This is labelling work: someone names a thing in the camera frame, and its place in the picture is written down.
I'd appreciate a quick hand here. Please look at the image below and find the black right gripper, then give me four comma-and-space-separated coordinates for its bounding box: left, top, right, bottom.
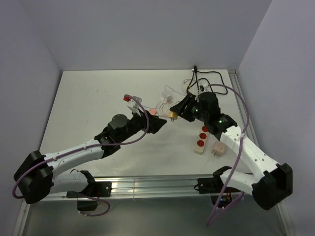
170, 92, 209, 122

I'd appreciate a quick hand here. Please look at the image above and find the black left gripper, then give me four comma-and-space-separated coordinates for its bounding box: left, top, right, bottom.
118, 107, 166, 143

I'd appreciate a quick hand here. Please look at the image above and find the yellow charger plug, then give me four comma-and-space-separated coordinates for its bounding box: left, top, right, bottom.
169, 111, 178, 122

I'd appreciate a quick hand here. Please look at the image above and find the white charger plug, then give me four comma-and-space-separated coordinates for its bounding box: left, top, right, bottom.
162, 90, 172, 103

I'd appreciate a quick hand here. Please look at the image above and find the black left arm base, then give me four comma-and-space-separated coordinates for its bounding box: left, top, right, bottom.
66, 181, 112, 212

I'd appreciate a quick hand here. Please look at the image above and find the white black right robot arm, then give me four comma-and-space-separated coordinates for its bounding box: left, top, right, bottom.
170, 92, 293, 210

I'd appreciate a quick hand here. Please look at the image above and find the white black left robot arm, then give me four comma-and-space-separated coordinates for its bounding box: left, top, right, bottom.
12, 111, 167, 204

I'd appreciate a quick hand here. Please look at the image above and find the beige red power strip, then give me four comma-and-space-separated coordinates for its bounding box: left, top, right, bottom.
193, 125, 209, 155

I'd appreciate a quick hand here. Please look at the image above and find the pink cube socket adapter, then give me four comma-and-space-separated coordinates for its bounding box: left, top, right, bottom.
211, 141, 226, 157

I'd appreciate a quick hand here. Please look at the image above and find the pink charging cable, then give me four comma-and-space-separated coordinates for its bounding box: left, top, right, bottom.
154, 100, 180, 118

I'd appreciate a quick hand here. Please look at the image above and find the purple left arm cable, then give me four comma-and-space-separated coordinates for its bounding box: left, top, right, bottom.
12, 95, 151, 200

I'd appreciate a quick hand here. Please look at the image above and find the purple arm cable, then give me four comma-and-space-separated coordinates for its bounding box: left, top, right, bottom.
12, 95, 151, 200
206, 83, 250, 227

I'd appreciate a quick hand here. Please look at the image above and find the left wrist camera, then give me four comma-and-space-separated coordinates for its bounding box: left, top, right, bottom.
123, 94, 143, 116

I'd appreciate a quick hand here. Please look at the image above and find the black power strip cord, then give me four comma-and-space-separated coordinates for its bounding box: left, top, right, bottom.
186, 65, 228, 99

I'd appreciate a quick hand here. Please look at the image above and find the aluminium front rail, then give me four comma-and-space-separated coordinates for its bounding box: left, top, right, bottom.
49, 175, 222, 199

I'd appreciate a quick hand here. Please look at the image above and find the aluminium rail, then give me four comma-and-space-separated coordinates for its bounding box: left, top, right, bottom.
49, 175, 222, 199
227, 69, 296, 236

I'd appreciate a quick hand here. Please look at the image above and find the aluminium right side rail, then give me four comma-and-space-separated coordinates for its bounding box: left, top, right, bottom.
227, 69, 296, 236

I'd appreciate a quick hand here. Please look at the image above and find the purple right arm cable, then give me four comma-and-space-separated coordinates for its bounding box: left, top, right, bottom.
206, 83, 250, 227

